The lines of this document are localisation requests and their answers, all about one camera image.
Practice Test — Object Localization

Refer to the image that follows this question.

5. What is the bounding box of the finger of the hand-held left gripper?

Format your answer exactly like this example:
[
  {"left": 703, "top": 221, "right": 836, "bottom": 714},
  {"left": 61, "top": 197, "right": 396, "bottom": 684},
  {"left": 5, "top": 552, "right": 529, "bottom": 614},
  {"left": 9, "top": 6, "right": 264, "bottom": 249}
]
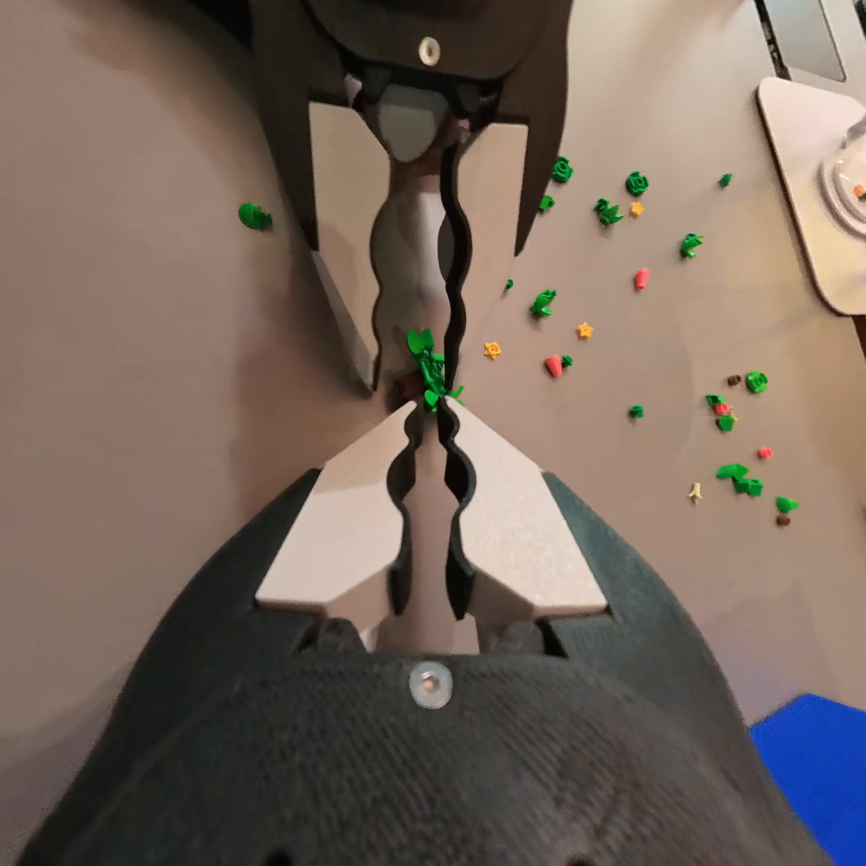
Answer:
[
  {"left": 438, "top": 120, "right": 530, "bottom": 396},
  {"left": 308, "top": 100, "right": 396, "bottom": 395}
]

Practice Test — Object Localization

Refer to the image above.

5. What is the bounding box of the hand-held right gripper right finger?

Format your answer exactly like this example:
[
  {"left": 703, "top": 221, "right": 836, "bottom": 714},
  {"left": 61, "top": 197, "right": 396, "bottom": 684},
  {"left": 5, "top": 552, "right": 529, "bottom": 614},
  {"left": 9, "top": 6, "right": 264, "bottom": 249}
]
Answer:
[{"left": 436, "top": 396, "right": 609, "bottom": 655}]

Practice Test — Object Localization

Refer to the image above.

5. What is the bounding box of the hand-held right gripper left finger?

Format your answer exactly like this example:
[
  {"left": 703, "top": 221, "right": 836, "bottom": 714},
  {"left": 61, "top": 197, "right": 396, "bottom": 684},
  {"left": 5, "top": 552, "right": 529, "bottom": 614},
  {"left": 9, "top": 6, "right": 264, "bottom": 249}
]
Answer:
[{"left": 254, "top": 399, "right": 424, "bottom": 652}]

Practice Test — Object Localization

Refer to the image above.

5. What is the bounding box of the green toy leaf ring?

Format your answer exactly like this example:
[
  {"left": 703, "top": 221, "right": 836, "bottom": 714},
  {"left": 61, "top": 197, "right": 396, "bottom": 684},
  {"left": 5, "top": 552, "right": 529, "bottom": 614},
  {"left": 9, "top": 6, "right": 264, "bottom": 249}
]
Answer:
[{"left": 405, "top": 328, "right": 466, "bottom": 415}]

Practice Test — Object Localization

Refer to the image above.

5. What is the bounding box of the large green toy leaf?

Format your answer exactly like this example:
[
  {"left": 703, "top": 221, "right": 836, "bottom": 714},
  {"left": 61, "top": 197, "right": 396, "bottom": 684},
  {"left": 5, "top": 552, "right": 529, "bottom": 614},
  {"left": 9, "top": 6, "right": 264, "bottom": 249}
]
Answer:
[{"left": 715, "top": 463, "right": 765, "bottom": 498}]

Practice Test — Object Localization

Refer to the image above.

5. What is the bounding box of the pale rounded board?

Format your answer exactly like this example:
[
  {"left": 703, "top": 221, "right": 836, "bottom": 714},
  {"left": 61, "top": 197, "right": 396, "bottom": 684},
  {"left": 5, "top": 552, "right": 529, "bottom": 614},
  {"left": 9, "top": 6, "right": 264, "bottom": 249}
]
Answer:
[{"left": 755, "top": 76, "right": 866, "bottom": 318}]

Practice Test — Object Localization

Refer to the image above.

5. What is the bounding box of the clear round container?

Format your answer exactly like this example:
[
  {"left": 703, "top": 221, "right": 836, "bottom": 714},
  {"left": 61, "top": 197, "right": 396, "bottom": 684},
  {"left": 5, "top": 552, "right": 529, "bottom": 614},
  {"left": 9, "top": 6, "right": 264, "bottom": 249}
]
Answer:
[{"left": 815, "top": 115, "right": 866, "bottom": 238}]

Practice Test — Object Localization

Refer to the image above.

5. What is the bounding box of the blue mat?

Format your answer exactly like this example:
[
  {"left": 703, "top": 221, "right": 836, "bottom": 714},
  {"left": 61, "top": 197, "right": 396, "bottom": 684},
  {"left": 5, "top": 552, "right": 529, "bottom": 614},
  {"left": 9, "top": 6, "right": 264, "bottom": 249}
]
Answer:
[{"left": 749, "top": 693, "right": 866, "bottom": 866}]

